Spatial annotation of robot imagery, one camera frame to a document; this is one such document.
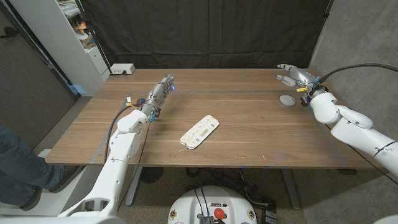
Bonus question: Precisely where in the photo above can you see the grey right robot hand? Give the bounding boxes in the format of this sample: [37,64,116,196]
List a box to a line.
[274,63,322,95]

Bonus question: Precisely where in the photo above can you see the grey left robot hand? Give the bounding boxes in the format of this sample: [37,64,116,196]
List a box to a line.
[141,73,175,122]

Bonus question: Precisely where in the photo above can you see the grey round jar lid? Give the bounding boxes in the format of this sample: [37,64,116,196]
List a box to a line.
[279,95,297,108]

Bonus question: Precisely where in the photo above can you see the white patterned pen bag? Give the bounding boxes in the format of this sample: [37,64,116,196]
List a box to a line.
[179,114,220,151]

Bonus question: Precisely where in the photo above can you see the white power strip box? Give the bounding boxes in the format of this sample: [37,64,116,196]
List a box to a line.
[110,63,136,75]

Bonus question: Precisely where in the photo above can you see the black fabric curtain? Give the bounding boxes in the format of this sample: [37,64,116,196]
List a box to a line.
[79,0,332,70]

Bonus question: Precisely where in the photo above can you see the black round floor object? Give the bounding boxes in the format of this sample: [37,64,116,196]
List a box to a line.
[140,167,164,184]

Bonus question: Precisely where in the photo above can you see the cardboard box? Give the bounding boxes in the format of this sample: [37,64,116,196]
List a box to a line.
[79,33,96,50]

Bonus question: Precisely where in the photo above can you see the black stand pole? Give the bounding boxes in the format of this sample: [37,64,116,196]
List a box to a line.
[75,0,113,74]

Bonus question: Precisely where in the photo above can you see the grey table leg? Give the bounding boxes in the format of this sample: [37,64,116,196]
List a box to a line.
[279,169,302,211]
[125,167,144,207]

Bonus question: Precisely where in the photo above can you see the orange toy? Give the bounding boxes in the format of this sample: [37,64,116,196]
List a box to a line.
[74,21,88,35]

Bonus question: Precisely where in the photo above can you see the white shelf cabinet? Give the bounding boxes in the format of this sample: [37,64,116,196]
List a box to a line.
[9,0,111,97]

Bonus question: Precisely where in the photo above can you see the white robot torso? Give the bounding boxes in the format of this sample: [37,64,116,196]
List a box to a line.
[167,185,258,224]

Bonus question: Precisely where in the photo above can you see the white floor platform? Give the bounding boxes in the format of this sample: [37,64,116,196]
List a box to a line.
[0,148,108,217]

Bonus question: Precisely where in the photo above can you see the person's leg in jeans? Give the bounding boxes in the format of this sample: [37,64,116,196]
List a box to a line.
[0,124,65,207]

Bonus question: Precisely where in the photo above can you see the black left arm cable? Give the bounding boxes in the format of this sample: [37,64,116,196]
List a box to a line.
[104,105,138,163]

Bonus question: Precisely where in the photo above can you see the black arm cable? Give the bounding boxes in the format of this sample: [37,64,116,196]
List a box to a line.
[317,63,398,85]
[104,105,138,163]

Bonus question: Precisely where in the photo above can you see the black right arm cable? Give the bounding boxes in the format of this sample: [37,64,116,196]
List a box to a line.
[317,63,398,85]

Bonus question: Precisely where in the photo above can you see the black floor cables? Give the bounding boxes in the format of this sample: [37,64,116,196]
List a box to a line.
[186,167,277,212]

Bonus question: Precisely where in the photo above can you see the black door handle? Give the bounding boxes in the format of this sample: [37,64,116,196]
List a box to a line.
[0,26,18,39]

